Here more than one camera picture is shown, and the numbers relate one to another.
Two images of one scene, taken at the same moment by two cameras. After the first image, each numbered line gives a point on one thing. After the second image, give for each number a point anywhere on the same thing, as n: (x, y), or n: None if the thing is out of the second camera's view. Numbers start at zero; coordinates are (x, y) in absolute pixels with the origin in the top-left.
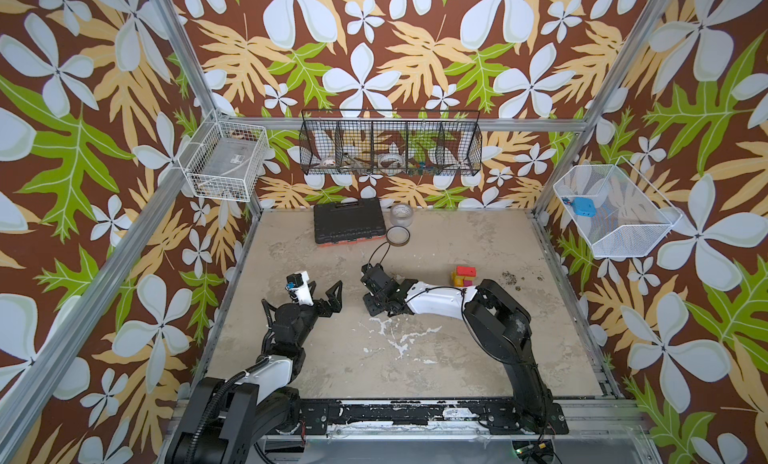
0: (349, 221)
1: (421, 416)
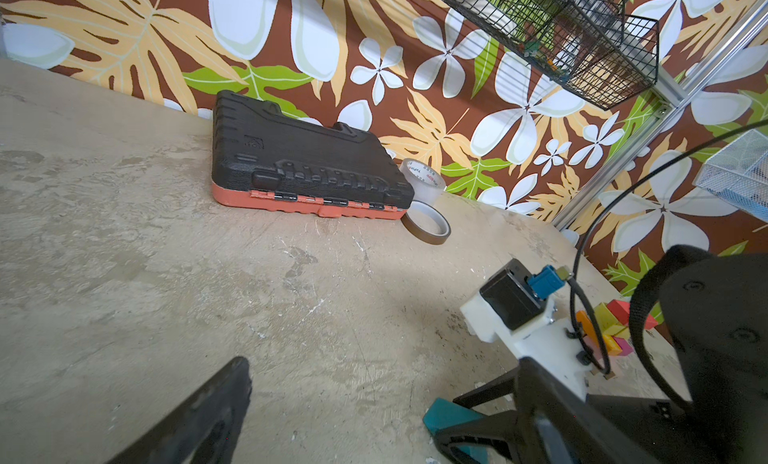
0: (266, 158)
1: None
